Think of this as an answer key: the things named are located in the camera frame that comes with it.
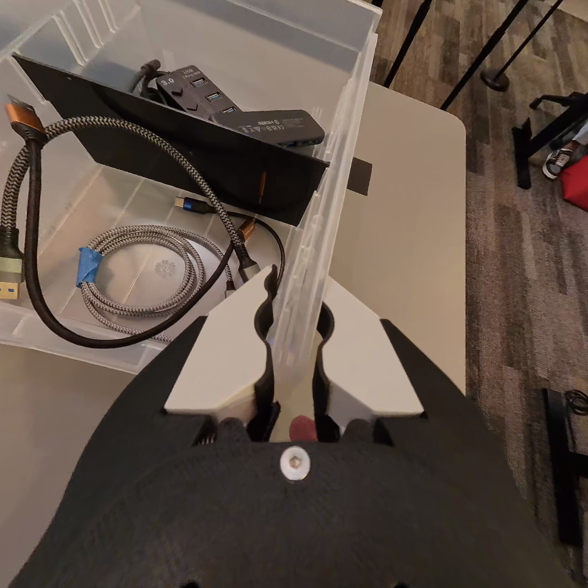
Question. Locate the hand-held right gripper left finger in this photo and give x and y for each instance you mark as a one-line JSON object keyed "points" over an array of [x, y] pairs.
{"points": [[220, 367]]}

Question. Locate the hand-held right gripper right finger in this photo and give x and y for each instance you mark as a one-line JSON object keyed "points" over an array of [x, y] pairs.
{"points": [[372, 367]]}

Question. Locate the slim dark grey hub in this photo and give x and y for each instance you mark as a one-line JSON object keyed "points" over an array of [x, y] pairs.
{"points": [[280, 126]]}

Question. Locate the black multi-port hub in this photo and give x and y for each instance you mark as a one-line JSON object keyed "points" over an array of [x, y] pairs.
{"points": [[197, 92]]}

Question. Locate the clear plastic storage bin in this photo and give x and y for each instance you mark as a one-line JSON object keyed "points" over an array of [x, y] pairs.
{"points": [[276, 37]]}

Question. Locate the red bag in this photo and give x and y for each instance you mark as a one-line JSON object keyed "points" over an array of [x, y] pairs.
{"points": [[577, 182]]}

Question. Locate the black pole with round disc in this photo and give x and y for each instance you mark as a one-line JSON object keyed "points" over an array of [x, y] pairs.
{"points": [[497, 81]]}

